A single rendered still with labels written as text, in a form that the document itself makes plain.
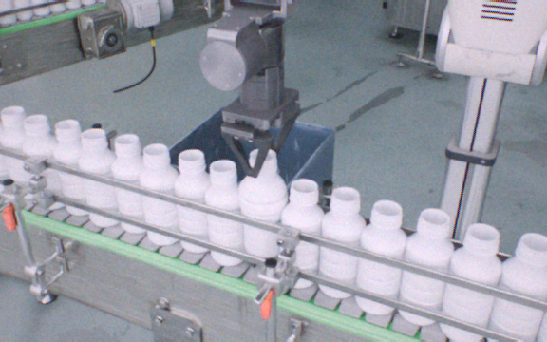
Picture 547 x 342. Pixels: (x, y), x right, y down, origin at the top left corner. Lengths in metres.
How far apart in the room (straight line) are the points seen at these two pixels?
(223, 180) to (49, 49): 1.44
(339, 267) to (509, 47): 0.62
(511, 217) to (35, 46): 2.12
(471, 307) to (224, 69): 0.42
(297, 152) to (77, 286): 0.64
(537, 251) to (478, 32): 0.60
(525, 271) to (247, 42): 0.42
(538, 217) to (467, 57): 1.77
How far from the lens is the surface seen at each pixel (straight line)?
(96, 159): 0.96
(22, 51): 2.15
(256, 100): 0.73
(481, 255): 0.75
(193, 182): 0.87
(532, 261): 0.75
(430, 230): 0.75
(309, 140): 1.44
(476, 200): 1.45
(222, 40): 0.64
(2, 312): 2.47
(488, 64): 1.27
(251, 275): 0.90
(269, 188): 0.80
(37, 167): 1.01
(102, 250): 1.02
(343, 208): 0.77
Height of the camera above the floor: 1.60
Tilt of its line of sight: 32 degrees down
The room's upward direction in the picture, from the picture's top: straight up
